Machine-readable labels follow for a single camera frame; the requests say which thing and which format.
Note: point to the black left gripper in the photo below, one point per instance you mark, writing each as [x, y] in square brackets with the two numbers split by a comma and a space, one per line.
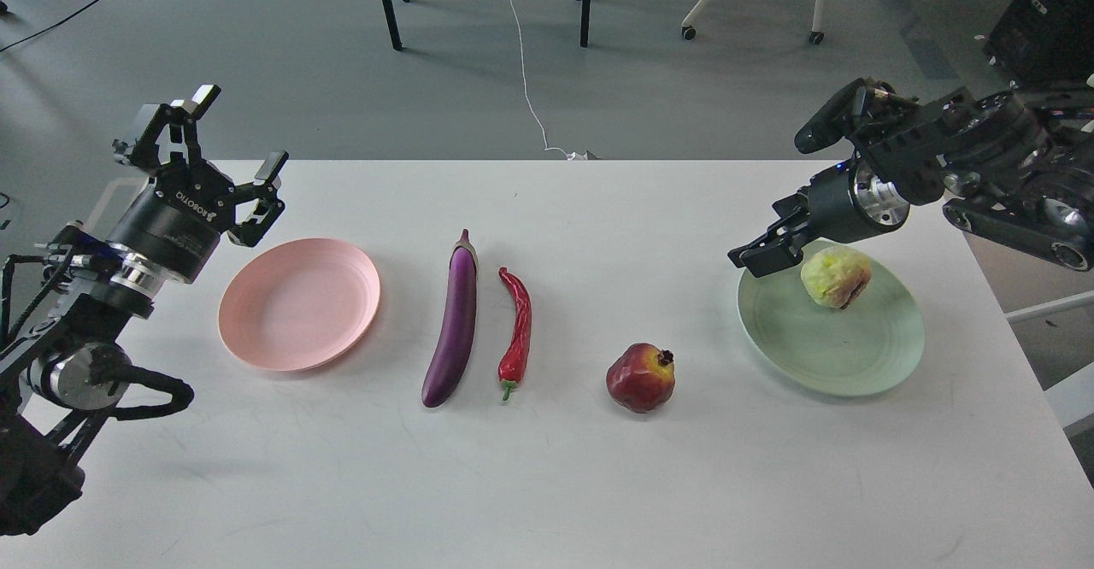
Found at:
[175, 222]

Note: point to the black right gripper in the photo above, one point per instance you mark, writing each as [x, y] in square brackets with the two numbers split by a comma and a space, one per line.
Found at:
[845, 203]

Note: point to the green yellow custard apple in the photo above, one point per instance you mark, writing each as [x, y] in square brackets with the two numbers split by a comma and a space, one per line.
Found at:
[835, 276]

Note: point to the red pomegranate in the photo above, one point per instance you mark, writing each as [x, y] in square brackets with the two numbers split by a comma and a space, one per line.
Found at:
[642, 379]

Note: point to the purple eggplant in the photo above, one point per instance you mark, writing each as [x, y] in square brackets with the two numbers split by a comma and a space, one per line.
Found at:
[457, 333]

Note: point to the red chili pepper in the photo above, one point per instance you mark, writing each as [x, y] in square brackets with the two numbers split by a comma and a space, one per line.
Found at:
[512, 367]

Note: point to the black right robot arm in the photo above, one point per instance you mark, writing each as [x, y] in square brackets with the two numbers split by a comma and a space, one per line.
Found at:
[1014, 173]

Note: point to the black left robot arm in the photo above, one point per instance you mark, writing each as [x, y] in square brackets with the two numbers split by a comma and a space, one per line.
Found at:
[64, 373]

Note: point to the light green plate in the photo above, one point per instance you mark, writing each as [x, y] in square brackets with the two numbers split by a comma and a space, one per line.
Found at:
[865, 349]

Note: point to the pink plate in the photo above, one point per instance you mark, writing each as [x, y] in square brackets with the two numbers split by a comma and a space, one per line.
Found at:
[299, 305]

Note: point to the white chair at right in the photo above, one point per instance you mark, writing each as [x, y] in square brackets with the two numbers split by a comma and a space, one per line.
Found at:
[1059, 332]

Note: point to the black equipment case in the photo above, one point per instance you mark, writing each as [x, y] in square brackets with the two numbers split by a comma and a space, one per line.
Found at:
[1039, 44]

